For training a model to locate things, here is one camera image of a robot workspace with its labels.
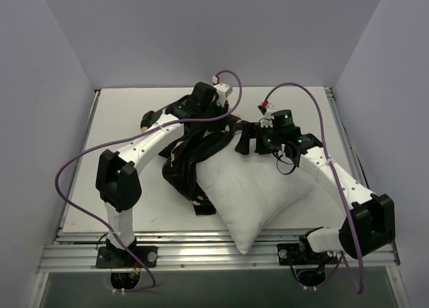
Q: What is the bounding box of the aluminium side rail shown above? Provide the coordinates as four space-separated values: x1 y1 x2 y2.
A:
324 87 369 188
57 90 101 236

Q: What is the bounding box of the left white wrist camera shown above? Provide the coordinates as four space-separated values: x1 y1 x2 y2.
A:
212 75 233 107

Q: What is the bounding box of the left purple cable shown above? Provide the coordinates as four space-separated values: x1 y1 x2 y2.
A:
54 69 243 293

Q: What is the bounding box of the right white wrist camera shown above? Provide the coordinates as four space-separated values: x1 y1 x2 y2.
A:
258 101 276 129

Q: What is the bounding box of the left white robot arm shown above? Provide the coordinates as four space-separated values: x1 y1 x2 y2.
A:
95 82 232 267

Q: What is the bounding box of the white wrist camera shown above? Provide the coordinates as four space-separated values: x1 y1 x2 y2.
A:
212 75 233 107
258 101 276 129

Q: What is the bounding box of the aluminium front rail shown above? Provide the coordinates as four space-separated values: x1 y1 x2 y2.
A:
36 230 402 274

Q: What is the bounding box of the right aluminium side rail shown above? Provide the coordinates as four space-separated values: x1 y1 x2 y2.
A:
324 87 369 188

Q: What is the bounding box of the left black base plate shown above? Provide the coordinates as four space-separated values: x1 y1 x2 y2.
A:
95 246 158 269

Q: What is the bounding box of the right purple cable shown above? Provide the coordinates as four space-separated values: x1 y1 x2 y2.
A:
263 82 366 295

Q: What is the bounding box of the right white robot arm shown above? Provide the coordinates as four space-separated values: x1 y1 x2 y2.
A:
235 109 395 263

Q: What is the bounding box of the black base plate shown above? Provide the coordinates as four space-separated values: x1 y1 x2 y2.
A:
95 246 158 269
276 243 338 266

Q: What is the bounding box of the left aluminium side rail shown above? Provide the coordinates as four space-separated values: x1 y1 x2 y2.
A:
57 90 101 236

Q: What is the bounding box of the black floral pillowcase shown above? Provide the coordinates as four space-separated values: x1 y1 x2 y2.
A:
140 97 253 215

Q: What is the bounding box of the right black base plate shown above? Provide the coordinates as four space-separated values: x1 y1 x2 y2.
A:
276 243 338 266

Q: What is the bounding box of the white pillow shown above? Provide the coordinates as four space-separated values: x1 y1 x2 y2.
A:
196 134 314 254

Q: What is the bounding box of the purple cable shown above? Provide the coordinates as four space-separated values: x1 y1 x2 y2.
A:
263 82 366 295
54 69 243 293

